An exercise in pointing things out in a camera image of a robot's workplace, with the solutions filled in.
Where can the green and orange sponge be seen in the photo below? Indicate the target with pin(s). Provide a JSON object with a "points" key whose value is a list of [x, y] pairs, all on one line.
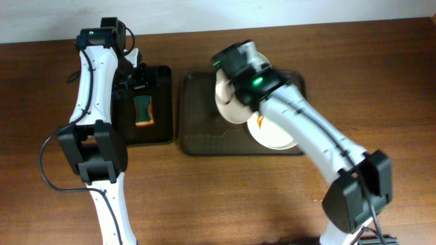
{"points": [[144, 111]]}

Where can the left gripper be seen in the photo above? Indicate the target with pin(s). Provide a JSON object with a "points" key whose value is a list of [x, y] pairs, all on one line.
{"points": [[144, 75]]}

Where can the brown serving tray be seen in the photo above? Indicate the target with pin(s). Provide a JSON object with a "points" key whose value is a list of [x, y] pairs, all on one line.
{"points": [[202, 131]]}

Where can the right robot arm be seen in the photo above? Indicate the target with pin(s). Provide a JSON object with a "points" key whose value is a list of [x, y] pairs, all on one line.
{"points": [[360, 181]]}

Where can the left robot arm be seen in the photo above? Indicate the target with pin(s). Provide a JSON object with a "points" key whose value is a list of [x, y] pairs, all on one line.
{"points": [[94, 150]]}

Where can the white plate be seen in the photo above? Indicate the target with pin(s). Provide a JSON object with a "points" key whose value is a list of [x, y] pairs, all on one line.
{"points": [[229, 107], [269, 134]]}

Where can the black rectangular tray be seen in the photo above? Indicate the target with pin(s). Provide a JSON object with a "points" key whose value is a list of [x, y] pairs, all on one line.
{"points": [[159, 80]]}

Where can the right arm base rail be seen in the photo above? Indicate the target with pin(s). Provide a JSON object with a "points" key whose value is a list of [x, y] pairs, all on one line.
{"points": [[377, 241]]}

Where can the pale plate top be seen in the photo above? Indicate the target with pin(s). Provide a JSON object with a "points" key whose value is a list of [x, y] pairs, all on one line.
{"points": [[255, 58]]}

